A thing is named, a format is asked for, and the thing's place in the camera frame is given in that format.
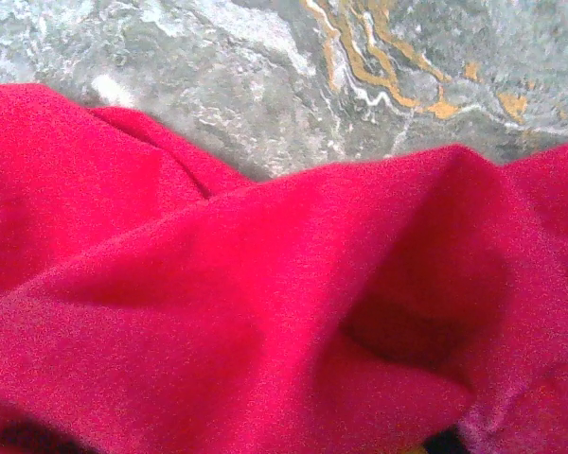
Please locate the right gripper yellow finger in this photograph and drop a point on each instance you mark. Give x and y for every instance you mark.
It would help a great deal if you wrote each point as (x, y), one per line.
(442, 442)

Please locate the red t-shirt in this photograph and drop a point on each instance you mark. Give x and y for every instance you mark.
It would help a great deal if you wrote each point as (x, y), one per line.
(265, 284)

